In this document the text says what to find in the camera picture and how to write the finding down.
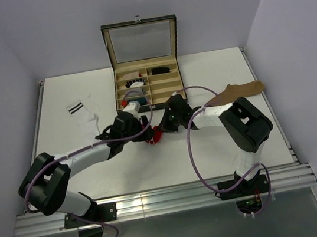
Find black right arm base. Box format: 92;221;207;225
215;171;272;215

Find black compartment storage box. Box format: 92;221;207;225
100;14;184;112

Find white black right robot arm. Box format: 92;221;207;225
159;94;273;195

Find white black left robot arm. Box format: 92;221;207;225
18;111;152;224

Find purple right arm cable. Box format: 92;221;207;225
171;76;276;226

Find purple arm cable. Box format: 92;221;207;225
9;87;172;237
171;76;276;226

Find rolled teal sock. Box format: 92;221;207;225
127;97;148;106

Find white sock black stripes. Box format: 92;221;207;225
66;100;101;141

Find rolled black white sock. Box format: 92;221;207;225
125;78;146;88

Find rolled grey sock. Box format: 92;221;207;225
124;87;146;98

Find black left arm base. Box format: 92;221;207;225
64;202;117;237

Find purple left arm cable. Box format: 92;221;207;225
9;87;172;237

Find aluminium table frame rail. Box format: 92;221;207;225
13;164;317;237

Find brown ribbed sock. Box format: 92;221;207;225
206;80;265;107

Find red white striped sock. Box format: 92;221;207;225
145;126;163;145

